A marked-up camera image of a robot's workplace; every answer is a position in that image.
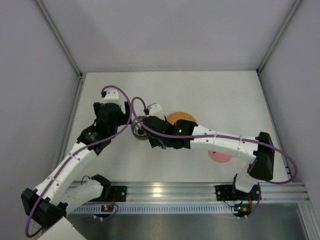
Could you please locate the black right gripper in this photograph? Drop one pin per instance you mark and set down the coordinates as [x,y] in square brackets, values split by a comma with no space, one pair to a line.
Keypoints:
[147,124]

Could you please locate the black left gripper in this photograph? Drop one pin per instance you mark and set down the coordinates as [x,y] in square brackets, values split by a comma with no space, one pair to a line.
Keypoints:
[126,110]

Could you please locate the pink lid with black handle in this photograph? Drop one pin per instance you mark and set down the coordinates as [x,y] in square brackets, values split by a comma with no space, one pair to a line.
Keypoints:
[219,157]

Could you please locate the metal tongs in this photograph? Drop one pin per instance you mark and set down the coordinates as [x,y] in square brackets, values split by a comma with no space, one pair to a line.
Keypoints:
[164,143]

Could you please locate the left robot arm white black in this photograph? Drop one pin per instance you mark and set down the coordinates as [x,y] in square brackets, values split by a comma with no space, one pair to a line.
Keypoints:
[51,200]

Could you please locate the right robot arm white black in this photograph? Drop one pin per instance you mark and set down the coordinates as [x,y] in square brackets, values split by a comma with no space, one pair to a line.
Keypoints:
[258,152]

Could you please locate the steel lunch box bowl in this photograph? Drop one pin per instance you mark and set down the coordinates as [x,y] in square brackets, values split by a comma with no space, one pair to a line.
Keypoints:
[137,131]

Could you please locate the woven orange basket plate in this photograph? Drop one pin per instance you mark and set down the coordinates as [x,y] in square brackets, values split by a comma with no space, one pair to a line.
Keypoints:
[172,118]

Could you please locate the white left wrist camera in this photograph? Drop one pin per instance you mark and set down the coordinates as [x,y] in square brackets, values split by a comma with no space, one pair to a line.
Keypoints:
[110,95]

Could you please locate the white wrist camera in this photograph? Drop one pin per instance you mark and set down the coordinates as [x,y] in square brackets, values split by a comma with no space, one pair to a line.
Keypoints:
[154,109]
[110,95]

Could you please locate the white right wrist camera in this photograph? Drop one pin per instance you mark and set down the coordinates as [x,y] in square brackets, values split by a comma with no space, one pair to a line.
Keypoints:
[154,109]

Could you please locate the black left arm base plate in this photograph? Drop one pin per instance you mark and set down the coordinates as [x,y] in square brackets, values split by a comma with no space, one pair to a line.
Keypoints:
[118,193]

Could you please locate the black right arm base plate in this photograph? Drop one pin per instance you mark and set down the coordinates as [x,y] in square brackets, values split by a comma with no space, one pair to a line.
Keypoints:
[224,192]

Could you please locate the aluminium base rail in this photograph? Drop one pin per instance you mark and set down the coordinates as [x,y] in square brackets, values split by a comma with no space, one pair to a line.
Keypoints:
[204,192]

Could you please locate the slotted grey cable duct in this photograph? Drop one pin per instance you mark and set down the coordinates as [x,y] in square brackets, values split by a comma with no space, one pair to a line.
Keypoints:
[168,208]

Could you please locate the left aluminium frame post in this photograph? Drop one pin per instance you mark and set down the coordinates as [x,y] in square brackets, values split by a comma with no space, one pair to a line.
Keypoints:
[39,4]

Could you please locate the aluminium frame post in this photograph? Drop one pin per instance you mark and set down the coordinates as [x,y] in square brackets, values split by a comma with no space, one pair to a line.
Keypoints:
[39,4]
[284,24]

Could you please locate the right aluminium frame post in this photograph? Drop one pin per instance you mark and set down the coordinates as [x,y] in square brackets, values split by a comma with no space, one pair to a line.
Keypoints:
[284,24]

